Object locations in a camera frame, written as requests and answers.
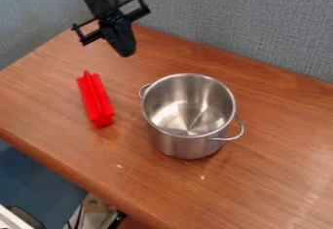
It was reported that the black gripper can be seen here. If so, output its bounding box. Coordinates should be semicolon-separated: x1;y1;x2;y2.
71;0;149;57

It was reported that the red rectangular block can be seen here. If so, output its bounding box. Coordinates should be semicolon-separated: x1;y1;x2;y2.
76;71;115;129

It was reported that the stainless steel pot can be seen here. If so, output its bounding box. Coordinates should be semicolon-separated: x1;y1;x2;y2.
139;73;244;160

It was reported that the white object at corner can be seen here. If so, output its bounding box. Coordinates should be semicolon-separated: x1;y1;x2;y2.
0;205;29;229

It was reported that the black table leg frame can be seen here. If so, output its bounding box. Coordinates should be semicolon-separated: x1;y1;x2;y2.
65;206;127;229

